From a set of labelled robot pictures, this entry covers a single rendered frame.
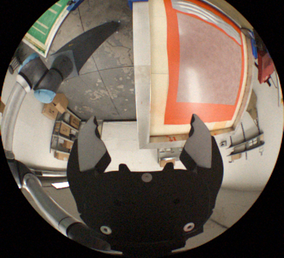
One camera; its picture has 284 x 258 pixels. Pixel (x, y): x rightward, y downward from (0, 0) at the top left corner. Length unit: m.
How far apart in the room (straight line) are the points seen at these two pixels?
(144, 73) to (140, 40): 0.08
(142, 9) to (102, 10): 1.45
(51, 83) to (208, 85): 0.60
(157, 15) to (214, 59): 0.22
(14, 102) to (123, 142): 3.63
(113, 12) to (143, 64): 1.48
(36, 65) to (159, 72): 0.46
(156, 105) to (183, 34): 0.24
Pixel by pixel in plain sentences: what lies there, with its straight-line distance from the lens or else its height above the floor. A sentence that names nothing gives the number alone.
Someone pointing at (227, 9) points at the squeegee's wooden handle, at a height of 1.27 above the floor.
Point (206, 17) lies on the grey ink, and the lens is 0.39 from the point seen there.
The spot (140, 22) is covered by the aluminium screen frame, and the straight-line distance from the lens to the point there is 0.24.
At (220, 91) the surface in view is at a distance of 0.39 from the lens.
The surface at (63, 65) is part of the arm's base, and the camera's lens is 0.52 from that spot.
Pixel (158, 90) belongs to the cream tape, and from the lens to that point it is 0.27.
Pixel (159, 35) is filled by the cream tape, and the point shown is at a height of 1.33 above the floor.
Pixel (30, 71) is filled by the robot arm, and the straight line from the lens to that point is 0.44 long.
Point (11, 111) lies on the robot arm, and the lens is 0.43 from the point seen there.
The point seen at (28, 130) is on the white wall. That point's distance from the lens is 3.67.
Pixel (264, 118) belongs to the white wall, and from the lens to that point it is 2.32.
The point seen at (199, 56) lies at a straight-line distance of 0.31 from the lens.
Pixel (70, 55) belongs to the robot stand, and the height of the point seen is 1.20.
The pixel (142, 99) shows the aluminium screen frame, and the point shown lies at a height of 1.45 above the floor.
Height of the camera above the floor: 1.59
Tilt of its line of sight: 26 degrees down
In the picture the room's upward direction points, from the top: 179 degrees clockwise
